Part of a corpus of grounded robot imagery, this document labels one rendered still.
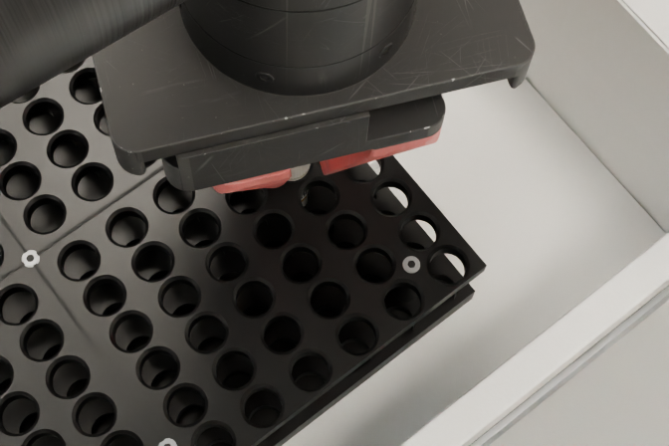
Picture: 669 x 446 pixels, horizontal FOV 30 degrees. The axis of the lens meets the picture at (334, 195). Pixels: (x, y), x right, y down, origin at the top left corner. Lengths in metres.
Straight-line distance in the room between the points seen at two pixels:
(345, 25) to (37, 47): 0.08
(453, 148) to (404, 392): 0.10
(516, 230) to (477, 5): 0.17
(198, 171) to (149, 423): 0.11
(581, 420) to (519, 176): 0.11
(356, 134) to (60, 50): 0.11
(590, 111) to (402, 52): 0.18
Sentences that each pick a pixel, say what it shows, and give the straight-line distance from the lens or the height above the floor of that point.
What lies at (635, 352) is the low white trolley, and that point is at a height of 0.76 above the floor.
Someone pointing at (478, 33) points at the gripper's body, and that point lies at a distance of 0.30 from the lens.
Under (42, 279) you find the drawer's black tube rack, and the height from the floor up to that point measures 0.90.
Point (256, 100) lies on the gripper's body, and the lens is 0.29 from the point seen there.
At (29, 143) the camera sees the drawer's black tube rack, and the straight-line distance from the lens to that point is 0.41.
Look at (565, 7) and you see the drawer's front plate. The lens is 0.43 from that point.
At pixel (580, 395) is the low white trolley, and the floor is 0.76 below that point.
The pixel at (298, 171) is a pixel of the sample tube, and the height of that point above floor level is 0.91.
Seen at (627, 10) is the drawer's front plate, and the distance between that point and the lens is 0.41.
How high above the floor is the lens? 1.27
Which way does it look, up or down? 70 degrees down
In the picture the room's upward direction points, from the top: 3 degrees clockwise
